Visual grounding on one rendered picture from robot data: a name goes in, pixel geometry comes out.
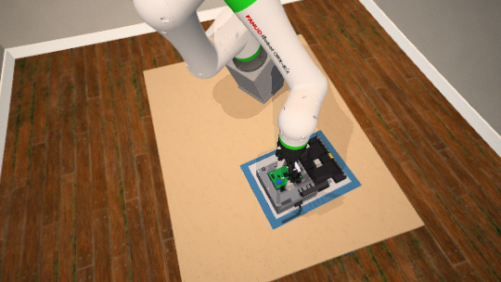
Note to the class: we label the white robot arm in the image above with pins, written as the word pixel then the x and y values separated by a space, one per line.
pixel 249 27

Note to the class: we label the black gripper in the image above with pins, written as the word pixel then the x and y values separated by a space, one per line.
pixel 292 164

